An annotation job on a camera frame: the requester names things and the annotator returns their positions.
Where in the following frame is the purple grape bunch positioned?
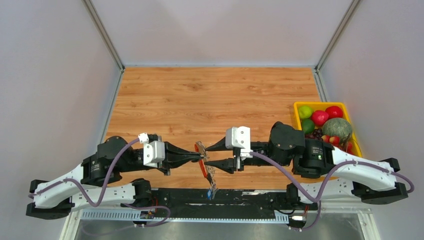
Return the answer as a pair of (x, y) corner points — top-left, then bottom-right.
(305, 128), (324, 141)

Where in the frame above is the red handled metal key organizer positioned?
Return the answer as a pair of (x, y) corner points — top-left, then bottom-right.
(194, 141), (218, 196)

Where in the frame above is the light green apple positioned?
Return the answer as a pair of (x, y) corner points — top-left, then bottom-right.
(297, 105), (314, 120)

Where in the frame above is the key with blue tag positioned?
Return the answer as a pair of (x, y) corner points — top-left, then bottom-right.
(207, 189), (214, 200)

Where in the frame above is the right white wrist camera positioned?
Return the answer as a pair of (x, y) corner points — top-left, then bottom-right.
(225, 126), (253, 160)

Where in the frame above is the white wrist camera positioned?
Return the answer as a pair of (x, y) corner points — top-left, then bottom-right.
(138, 132), (166, 168)
(225, 126), (253, 160)

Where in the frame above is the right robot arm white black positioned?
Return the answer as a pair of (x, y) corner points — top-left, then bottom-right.
(205, 121), (415, 209)

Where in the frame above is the red apple right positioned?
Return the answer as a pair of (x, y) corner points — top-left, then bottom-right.
(325, 105), (344, 119)

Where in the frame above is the red apple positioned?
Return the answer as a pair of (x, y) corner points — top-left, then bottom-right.
(310, 110), (329, 127)
(325, 105), (344, 119)

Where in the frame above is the green netted melon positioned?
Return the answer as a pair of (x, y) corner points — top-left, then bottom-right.
(322, 117), (353, 142)

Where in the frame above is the yellow plastic fruit bin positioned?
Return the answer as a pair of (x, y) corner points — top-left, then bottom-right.
(293, 102), (362, 157)

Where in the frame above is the red apple left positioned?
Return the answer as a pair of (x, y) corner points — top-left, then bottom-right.
(310, 110), (329, 127)

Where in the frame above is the dark green lime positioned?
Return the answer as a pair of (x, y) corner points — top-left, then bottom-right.
(300, 118), (316, 135)

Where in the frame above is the slotted white cable duct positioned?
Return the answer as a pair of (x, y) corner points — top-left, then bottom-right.
(81, 209), (290, 224)

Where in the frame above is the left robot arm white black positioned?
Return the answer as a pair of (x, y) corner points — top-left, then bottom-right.
(25, 133), (204, 220)

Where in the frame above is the small red peaches cluster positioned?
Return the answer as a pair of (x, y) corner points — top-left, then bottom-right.
(321, 135), (353, 154)

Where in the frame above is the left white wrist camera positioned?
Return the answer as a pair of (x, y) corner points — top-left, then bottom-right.
(138, 132), (166, 168)

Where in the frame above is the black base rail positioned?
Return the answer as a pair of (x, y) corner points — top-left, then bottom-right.
(120, 187), (319, 220)

